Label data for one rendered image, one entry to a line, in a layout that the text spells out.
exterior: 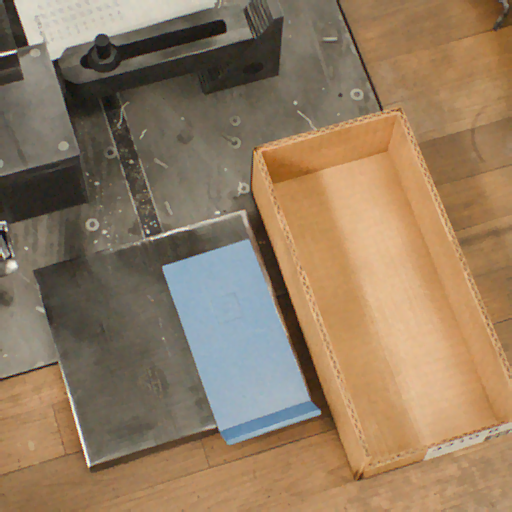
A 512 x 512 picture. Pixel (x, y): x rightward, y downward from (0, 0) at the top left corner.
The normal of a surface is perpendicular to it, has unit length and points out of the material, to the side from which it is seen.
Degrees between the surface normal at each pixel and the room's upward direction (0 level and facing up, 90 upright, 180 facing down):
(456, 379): 0
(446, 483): 0
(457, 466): 0
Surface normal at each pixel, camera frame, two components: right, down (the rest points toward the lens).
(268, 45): 0.31, 0.88
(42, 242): 0.03, -0.38
